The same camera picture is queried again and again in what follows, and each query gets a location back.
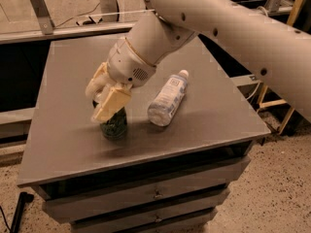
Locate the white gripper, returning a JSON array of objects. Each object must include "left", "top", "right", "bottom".
[{"left": 86, "top": 39, "right": 156, "bottom": 123}]

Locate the green soda can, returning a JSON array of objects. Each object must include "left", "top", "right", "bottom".
[{"left": 94, "top": 108, "right": 127, "bottom": 140}]

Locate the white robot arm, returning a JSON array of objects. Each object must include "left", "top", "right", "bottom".
[{"left": 86, "top": 0, "right": 311, "bottom": 122}]

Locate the clear plastic water bottle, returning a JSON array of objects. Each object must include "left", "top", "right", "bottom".
[{"left": 147, "top": 70, "right": 189, "bottom": 127}]

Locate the grey drawer cabinet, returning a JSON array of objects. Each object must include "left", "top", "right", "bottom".
[{"left": 17, "top": 35, "right": 268, "bottom": 233}]

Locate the black stand foot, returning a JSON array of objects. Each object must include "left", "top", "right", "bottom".
[{"left": 10, "top": 191, "right": 34, "bottom": 233}]

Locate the metal railing with brackets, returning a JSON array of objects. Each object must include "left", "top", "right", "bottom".
[{"left": 0, "top": 0, "right": 311, "bottom": 46}]

